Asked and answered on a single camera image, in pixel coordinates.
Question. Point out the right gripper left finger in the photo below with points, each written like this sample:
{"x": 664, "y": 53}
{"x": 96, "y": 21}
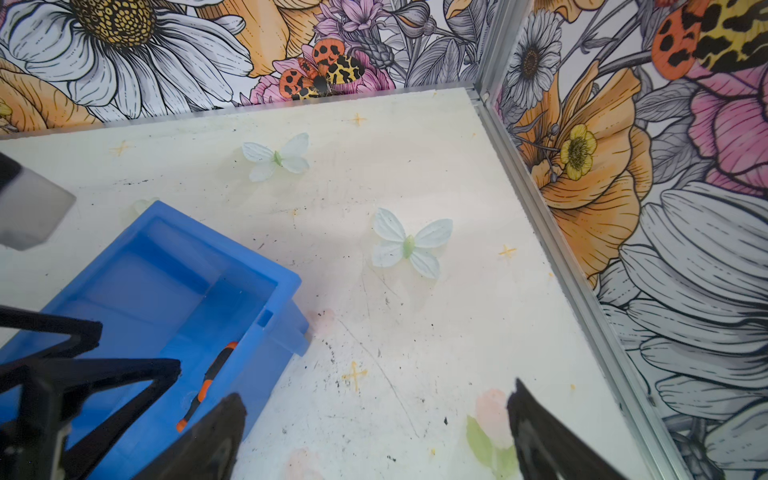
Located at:
{"x": 208, "y": 450}

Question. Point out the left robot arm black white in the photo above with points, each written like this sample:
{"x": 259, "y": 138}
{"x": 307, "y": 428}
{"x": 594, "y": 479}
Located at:
{"x": 32, "y": 207}

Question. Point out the blue plastic bin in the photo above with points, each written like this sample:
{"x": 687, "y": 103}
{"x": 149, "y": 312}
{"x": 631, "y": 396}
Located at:
{"x": 169, "y": 287}

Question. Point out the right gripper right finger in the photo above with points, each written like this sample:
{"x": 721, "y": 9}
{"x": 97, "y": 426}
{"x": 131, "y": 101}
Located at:
{"x": 546, "y": 448}

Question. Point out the orange black screwdriver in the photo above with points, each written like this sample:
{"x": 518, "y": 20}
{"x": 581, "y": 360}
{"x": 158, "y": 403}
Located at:
{"x": 208, "y": 380}

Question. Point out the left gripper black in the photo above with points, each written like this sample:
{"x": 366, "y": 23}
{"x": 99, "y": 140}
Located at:
{"x": 55, "y": 384}

